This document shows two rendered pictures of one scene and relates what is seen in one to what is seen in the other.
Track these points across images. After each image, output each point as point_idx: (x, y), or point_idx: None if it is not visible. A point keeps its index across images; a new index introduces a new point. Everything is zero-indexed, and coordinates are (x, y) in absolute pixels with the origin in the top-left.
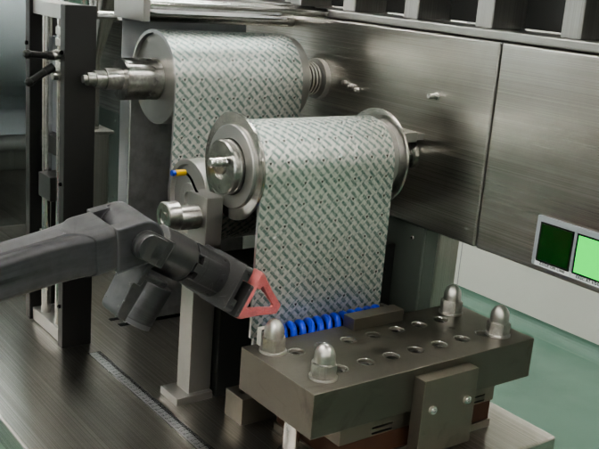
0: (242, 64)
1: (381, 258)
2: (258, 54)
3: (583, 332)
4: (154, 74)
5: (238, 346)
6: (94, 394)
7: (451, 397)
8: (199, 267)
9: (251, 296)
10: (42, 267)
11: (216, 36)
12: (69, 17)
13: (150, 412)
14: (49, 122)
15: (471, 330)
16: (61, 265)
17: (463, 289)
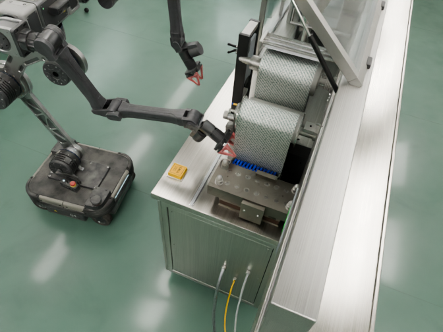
0: (285, 74)
1: (283, 162)
2: (295, 72)
3: None
4: (258, 65)
5: None
6: (213, 143)
7: (252, 211)
8: (210, 136)
9: (221, 150)
10: (164, 118)
11: (284, 60)
12: (240, 37)
13: (215, 157)
14: None
15: (285, 201)
16: (169, 120)
17: None
